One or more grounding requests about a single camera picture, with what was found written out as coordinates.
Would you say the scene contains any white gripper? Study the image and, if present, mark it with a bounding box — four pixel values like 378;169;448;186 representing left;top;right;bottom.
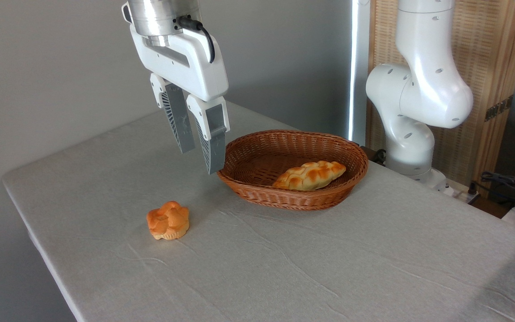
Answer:
129;25;231;175

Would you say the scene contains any round flower-shaped bread bun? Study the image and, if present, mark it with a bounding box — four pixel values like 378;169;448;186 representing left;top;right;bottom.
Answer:
146;201;190;241

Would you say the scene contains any long braided bread loaf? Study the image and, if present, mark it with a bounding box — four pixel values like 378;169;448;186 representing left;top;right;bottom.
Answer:
272;161;347;191

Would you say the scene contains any brown oval wicker basket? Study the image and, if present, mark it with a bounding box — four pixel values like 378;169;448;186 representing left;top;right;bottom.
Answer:
215;130;369;211

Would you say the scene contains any grey tablecloth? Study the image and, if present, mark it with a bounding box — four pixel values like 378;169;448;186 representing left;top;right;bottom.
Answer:
2;102;515;322

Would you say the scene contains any white power strip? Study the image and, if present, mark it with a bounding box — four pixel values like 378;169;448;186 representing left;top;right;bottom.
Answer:
443;179;481;204

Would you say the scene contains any wooden slatted folding screen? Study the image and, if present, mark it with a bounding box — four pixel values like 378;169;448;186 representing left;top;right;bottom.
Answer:
367;0;515;186

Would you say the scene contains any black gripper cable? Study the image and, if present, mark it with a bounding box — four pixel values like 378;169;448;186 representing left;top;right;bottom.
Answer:
173;16;216;64

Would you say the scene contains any white vertical light post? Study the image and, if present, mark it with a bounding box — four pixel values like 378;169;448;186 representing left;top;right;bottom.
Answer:
348;0;371;146

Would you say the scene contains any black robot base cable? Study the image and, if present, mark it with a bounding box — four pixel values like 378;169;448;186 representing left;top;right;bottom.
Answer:
360;145;388;166

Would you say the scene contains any black cable bundle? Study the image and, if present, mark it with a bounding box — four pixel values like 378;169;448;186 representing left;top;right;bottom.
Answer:
470;171;515;211

